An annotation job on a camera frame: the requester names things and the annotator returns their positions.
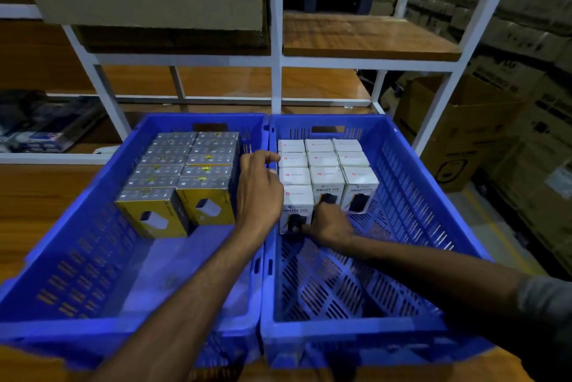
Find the open brown cardboard box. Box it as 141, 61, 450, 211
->
393, 74, 526, 194

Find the person's right forearm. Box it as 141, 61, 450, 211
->
341, 235, 533, 333

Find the person's dark grey sleeve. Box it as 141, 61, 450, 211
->
514, 275, 572, 382

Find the blue plastic crate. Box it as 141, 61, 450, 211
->
0, 112, 271, 372
260, 114, 495, 370

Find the person's left hand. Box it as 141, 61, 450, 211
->
235, 150, 285, 240

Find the group of yellow charger boxes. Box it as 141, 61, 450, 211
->
114, 131, 241, 240

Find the person's right hand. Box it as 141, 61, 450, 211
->
301, 201, 356, 254

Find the white charger box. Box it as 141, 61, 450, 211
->
278, 153, 309, 169

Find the person's left forearm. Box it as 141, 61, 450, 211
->
89, 225, 269, 382

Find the yellow sample box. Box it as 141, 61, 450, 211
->
154, 132, 198, 142

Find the white metal shelving rack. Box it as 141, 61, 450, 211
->
0, 0, 535, 382

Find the blue white packet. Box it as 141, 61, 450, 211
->
7, 98, 107, 154

